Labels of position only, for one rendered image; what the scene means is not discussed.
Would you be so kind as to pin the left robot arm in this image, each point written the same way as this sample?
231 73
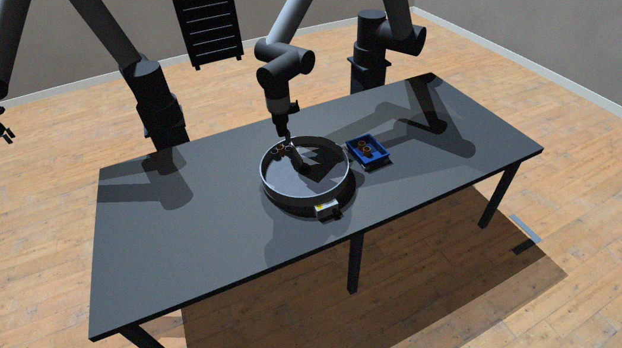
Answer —
375 34

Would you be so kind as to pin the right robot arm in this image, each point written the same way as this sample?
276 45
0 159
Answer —
157 107

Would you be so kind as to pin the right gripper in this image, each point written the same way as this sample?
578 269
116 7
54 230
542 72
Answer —
2 129

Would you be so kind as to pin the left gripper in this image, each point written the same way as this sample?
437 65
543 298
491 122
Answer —
280 109

